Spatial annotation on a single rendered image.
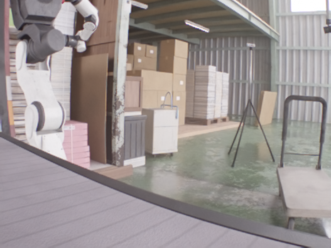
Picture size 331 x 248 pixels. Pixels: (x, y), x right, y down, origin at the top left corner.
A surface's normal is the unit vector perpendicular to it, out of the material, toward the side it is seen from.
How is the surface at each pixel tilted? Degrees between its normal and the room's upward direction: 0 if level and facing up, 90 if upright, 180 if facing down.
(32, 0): 96
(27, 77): 110
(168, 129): 90
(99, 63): 90
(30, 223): 0
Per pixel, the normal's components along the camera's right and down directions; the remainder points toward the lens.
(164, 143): 0.53, 0.09
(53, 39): 0.86, -0.09
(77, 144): 0.76, 0.08
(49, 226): 0.04, -1.00
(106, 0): -0.60, 0.04
